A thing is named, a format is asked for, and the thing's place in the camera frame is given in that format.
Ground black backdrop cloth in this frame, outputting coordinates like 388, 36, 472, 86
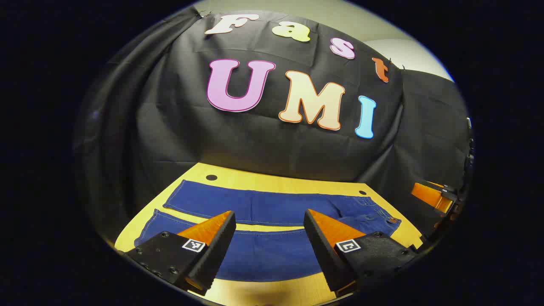
72, 6, 474, 238

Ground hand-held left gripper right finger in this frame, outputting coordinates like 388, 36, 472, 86
303, 208, 419, 298

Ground blue denim jeans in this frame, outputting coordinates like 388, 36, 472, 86
134, 180, 402, 282

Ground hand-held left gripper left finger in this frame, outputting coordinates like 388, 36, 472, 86
123, 210, 237, 297

